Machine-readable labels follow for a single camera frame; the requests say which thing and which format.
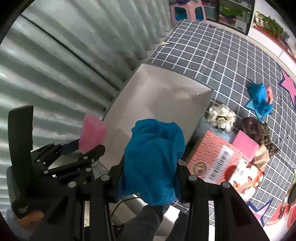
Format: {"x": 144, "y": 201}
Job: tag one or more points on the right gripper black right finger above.
{"x": 233, "y": 218}

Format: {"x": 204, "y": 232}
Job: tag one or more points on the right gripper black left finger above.
{"x": 77, "y": 213}

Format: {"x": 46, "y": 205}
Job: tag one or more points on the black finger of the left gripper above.
{"x": 85, "y": 161}
{"x": 70, "y": 147}

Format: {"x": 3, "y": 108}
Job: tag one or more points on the pink sponge block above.
{"x": 246, "y": 145}
{"x": 92, "y": 134}

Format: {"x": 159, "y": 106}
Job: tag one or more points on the leopard print cloth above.
{"x": 266, "y": 140}

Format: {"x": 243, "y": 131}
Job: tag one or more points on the light blue fluffy cloth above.
{"x": 203, "y": 126}

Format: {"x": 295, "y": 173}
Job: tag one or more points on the cream dotted scrunchie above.
{"x": 221, "y": 117}

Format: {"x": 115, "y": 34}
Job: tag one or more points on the person's left hand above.
{"x": 30, "y": 221}

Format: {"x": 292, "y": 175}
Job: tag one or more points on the red round mat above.
{"x": 285, "y": 213}

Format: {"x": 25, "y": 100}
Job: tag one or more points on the pink tissue box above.
{"x": 215, "y": 160}

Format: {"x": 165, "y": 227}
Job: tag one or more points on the white storage box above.
{"x": 153, "y": 93}

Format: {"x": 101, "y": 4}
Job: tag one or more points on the pink black small toy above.
{"x": 269, "y": 95}

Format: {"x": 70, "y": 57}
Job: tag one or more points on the grey checked star rug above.
{"x": 229, "y": 63}

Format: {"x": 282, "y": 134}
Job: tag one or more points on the pink plastic stool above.
{"x": 187, "y": 10}

